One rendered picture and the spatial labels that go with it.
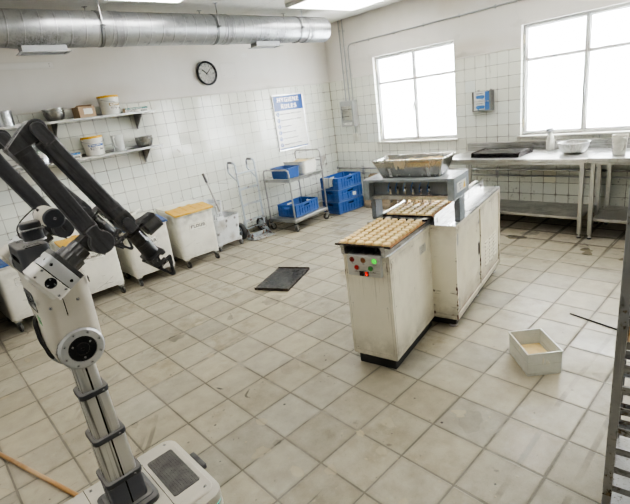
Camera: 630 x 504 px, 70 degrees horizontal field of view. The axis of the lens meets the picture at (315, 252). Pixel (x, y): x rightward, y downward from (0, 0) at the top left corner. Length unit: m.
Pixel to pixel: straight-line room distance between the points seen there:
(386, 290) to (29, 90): 4.51
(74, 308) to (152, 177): 4.63
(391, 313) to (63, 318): 1.92
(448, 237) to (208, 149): 4.23
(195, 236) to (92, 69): 2.27
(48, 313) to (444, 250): 2.57
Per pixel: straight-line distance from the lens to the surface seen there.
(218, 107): 6.86
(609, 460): 2.14
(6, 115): 5.66
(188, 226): 5.86
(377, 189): 3.60
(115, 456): 2.17
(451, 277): 3.49
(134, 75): 6.37
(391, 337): 3.06
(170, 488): 2.35
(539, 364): 3.19
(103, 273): 5.53
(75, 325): 1.85
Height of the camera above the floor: 1.79
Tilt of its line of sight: 18 degrees down
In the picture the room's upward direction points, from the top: 8 degrees counter-clockwise
